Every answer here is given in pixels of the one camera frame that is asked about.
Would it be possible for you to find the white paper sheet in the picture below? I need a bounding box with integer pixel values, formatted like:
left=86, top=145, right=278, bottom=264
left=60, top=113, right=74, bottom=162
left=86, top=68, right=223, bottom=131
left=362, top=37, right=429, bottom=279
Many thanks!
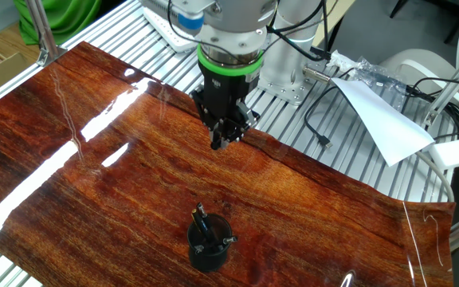
left=330, top=77, right=436, bottom=167

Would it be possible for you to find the green mounting ring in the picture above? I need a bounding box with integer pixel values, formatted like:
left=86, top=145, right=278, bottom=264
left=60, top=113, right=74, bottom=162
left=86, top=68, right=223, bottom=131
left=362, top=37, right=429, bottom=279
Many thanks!
left=196, top=43, right=265, bottom=77

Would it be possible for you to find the clear plastic bag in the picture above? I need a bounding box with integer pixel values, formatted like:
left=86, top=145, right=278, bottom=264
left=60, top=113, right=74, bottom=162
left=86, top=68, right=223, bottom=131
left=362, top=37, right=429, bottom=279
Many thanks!
left=327, top=49, right=408, bottom=95

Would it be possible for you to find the grey adapter cable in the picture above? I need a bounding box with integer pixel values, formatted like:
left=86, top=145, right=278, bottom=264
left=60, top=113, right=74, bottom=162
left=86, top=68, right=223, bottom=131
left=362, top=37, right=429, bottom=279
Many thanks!
left=414, top=150, right=456, bottom=202

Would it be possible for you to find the silver cable connector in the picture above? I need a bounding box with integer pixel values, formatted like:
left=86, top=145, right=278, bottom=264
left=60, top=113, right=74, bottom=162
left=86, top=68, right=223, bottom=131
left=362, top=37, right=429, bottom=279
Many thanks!
left=302, top=65, right=332, bottom=85

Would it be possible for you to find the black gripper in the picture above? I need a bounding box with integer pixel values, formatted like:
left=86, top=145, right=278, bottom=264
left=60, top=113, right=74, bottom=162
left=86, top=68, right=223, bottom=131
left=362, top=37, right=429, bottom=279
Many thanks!
left=189, top=67, right=261, bottom=151

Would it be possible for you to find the black cable bundle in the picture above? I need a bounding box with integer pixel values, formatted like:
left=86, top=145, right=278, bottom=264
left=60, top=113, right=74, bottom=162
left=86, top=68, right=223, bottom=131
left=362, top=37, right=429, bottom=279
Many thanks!
left=406, top=77, right=459, bottom=140

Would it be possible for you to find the white chair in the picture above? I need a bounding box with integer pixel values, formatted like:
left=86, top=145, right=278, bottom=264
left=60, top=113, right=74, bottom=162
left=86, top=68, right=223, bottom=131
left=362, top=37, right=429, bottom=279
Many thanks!
left=380, top=22, right=459, bottom=111

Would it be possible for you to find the white power adapter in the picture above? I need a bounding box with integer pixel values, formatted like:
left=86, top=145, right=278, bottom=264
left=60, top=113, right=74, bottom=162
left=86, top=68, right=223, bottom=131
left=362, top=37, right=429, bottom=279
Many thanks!
left=428, top=139, right=459, bottom=171

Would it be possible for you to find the green cloth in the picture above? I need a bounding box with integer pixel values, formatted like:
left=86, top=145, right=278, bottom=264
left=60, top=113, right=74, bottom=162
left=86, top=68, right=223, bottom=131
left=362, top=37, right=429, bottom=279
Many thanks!
left=13, top=0, right=103, bottom=45

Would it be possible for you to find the aluminium frame post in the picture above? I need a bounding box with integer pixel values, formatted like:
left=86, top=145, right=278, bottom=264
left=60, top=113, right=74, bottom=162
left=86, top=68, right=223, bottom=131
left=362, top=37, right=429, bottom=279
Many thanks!
left=422, top=43, right=459, bottom=128
left=24, top=0, right=69, bottom=68

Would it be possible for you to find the black USB cable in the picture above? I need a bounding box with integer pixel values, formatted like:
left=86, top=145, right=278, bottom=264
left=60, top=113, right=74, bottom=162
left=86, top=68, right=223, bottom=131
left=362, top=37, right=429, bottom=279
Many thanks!
left=304, top=69, right=354, bottom=151

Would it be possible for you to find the white power strip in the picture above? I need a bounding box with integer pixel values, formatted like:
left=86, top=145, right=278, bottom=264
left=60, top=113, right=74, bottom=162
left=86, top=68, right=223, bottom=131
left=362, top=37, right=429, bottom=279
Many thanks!
left=141, top=6, right=199, bottom=54

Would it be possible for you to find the black mesh pen holder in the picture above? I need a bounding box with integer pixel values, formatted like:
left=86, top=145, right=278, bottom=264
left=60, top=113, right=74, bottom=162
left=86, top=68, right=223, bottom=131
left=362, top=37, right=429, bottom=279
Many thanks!
left=186, top=213, right=233, bottom=274

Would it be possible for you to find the black pen gold end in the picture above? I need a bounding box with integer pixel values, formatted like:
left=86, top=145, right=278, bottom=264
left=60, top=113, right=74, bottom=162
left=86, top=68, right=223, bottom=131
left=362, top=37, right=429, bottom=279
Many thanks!
left=190, top=206, right=213, bottom=242

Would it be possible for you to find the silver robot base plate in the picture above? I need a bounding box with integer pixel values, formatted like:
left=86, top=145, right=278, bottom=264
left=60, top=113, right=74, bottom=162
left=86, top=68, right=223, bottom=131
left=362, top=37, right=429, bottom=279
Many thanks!
left=249, top=46, right=334, bottom=107

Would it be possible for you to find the black pen silver clip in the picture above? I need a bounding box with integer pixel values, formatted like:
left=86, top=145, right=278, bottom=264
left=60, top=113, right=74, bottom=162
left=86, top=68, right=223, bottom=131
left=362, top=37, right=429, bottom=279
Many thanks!
left=204, top=235, right=238, bottom=248

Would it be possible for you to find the wood grain table mat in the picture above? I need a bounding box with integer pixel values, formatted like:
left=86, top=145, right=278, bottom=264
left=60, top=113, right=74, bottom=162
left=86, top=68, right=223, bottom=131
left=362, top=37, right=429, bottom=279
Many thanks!
left=0, top=41, right=456, bottom=287

